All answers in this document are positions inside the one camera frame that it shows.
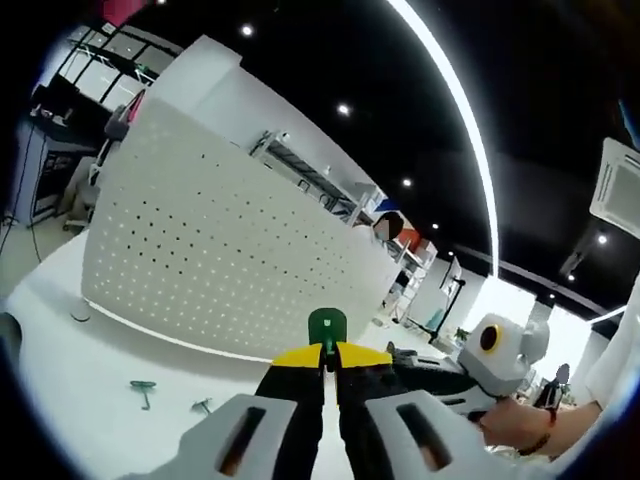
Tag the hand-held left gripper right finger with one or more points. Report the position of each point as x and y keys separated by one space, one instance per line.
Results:
x=370 y=415

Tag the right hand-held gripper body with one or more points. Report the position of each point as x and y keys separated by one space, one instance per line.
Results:
x=505 y=360

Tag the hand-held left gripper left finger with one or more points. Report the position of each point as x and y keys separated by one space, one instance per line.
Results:
x=290 y=410

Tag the green hook assembly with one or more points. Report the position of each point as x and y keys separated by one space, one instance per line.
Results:
x=327 y=325
x=202 y=405
x=145 y=385

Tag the white pegboard mounting plate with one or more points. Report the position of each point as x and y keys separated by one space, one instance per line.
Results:
x=225 y=240

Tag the person's right hand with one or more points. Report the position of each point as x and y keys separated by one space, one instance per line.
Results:
x=515 y=425

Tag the small green plant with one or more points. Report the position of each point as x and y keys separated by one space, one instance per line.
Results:
x=462 y=335

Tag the black stand with screen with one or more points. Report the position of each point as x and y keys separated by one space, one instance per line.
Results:
x=456 y=290

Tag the white shelf with bins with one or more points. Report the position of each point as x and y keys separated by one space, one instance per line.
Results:
x=410 y=280

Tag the person's own white top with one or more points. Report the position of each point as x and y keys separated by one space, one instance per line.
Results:
x=617 y=370

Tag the black ceiling track light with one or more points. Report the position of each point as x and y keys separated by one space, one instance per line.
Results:
x=575 y=262

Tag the white ceiling air conditioner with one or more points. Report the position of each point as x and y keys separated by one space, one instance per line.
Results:
x=617 y=185

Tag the white ceiling light strip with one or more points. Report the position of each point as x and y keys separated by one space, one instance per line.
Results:
x=484 y=150

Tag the grey metal storage shelf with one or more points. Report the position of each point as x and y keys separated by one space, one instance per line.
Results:
x=300 y=175

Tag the round ceiling downlights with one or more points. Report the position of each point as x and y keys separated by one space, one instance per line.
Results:
x=342 y=108

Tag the white office chair grey headrest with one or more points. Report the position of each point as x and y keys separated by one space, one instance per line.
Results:
x=117 y=125

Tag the dark equipment desk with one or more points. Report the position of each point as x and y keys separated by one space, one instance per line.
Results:
x=60 y=125

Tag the large dark red screen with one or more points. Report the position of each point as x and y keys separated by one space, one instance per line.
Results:
x=120 y=10

